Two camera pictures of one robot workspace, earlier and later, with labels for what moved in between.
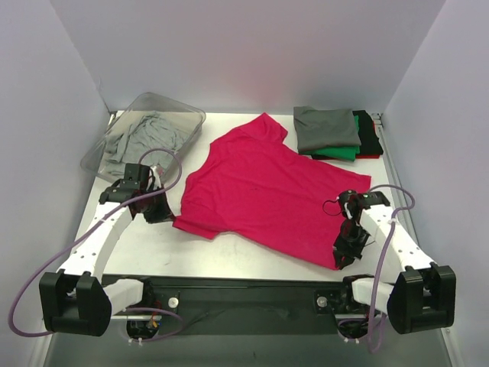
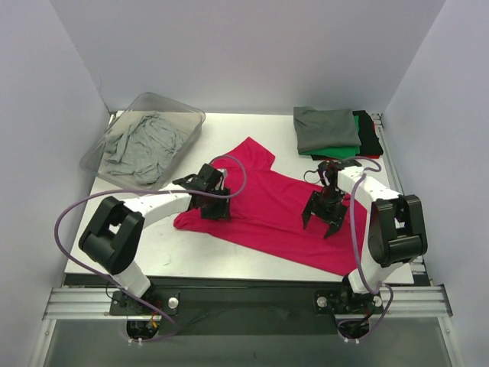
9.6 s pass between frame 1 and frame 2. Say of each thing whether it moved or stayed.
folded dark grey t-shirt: stayed
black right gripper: moved
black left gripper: moved
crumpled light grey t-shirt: stayed
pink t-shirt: moved
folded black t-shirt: stayed
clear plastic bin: stayed
